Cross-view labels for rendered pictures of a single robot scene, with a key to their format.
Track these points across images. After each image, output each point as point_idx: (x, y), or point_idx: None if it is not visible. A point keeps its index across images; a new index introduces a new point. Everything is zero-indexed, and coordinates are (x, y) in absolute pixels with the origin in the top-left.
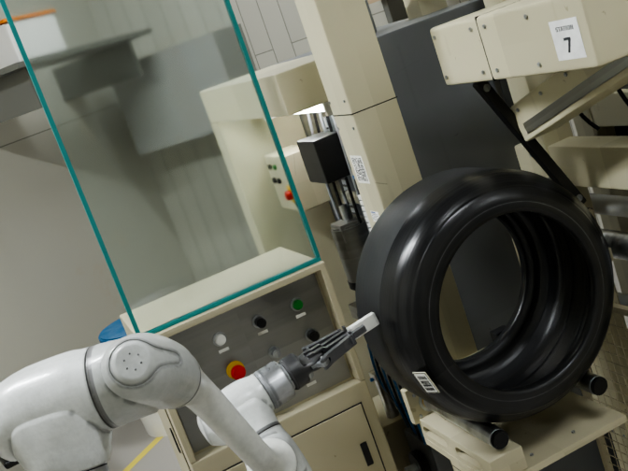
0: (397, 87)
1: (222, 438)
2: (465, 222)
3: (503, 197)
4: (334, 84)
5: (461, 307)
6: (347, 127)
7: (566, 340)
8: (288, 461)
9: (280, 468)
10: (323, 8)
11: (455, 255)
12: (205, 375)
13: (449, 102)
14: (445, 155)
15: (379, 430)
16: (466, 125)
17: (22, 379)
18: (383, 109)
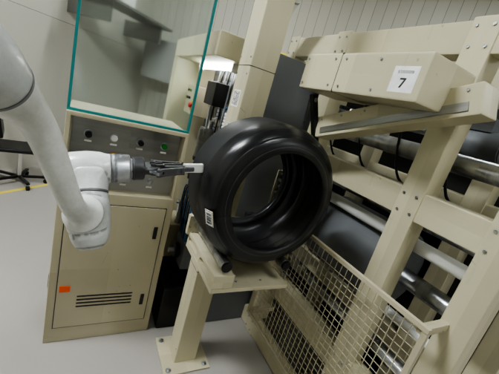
0: None
1: (44, 174)
2: (282, 146)
3: (307, 147)
4: (250, 45)
5: (240, 192)
6: (243, 72)
7: (280, 235)
8: (94, 217)
9: (85, 220)
10: (271, 0)
11: None
12: (47, 110)
13: (285, 104)
14: None
15: (167, 225)
16: (285, 119)
17: None
18: (266, 75)
